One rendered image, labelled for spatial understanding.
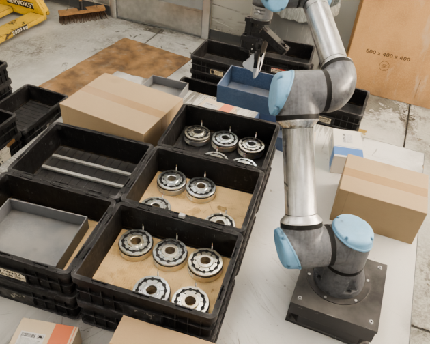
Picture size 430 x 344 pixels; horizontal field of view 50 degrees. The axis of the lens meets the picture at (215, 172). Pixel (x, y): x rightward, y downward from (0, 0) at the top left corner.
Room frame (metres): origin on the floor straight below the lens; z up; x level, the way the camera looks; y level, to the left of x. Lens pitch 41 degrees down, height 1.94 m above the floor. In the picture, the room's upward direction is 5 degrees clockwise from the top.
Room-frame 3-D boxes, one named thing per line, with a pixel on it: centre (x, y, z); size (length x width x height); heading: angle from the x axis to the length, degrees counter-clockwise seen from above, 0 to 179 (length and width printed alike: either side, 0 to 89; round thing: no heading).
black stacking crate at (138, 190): (1.10, 0.06, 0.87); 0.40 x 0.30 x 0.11; 77
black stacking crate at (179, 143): (1.39, -0.01, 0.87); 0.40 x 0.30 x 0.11; 77
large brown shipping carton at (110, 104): (1.61, 0.40, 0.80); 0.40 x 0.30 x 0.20; 67
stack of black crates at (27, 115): (2.12, 1.08, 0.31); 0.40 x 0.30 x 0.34; 161
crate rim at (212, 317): (0.81, 0.13, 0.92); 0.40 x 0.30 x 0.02; 77
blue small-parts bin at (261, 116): (1.72, -0.24, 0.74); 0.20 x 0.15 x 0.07; 67
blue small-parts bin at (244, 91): (1.44, -0.10, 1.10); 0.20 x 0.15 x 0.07; 72
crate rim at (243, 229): (1.10, 0.06, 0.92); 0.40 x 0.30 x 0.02; 77
